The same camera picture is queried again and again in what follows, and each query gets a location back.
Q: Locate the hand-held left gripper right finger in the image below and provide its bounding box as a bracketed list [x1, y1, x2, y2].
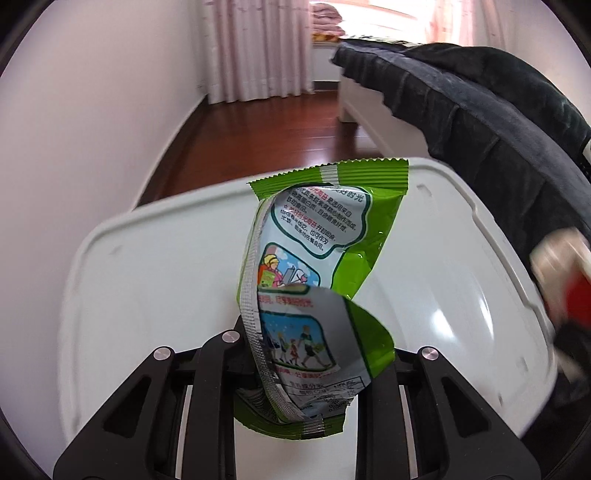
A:
[355, 346, 541, 480]

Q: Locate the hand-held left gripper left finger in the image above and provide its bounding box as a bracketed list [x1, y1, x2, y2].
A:
[53, 318, 259, 480]

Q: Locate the green snack wrapper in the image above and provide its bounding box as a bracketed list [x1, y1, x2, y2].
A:
[235, 158, 411, 439]

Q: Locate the red white packet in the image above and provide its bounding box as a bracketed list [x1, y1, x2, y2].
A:
[530, 226, 591, 370]

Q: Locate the white plastic table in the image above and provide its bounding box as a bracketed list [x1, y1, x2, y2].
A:
[58, 157, 559, 480]

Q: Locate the dark grey quilted jacket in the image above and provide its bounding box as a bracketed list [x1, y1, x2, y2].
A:
[330, 39, 591, 324]

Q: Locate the pink white curtain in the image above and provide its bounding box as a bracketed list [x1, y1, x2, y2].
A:
[198, 0, 315, 104]

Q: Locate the folded pink bedding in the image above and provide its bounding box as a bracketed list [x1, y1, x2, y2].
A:
[309, 2, 345, 43]

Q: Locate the black printed garment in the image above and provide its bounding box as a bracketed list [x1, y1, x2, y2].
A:
[406, 42, 591, 176]

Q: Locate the white bed frame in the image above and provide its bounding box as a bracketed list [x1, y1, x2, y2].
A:
[339, 69, 432, 158]

